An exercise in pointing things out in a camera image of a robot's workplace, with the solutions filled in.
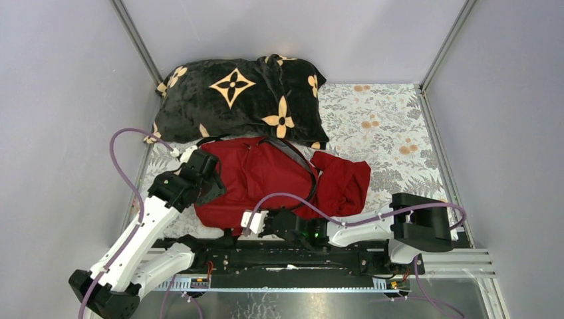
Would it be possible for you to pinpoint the red student backpack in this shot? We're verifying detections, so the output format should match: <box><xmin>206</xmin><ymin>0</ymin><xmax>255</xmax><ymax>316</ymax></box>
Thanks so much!
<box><xmin>195</xmin><ymin>137</ymin><xmax>319</xmax><ymax>231</ymax></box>

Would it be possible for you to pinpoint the black floral plush blanket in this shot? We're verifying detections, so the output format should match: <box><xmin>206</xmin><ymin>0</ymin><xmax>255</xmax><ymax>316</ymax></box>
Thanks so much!
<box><xmin>143</xmin><ymin>54</ymin><xmax>330</xmax><ymax>150</ymax></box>

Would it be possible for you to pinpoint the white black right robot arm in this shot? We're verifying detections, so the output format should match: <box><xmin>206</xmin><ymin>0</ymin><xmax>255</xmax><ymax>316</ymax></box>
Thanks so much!
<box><xmin>240</xmin><ymin>192</ymin><xmax>467</xmax><ymax>274</ymax></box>

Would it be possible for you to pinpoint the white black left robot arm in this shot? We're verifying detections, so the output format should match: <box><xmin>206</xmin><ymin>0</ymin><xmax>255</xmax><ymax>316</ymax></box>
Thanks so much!
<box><xmin>69</xmin><ymin>147</ymin><xmax>225</xmax><ymax>318</ymax></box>

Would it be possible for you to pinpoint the red cloth garment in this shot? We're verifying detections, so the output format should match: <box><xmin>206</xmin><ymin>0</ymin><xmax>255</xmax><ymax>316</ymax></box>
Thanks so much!
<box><xmin>311</xmin><ymin>151</ymin><xmax>371</xmax><ymax>217</ymax></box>

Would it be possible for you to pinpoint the floral patterned table mat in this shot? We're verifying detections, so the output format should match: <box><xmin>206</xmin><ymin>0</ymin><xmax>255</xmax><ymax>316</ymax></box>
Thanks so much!
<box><xmin>128</xmin><ymin>83</ymin><xmax>459</xmax><ymax>241</ymax></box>

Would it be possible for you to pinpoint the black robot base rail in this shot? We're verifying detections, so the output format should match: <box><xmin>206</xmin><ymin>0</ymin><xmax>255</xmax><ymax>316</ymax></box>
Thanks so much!
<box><xmin>154</xmin><ymin>235</ymin><xmax>426</xmax><ymax>290</ymax></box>

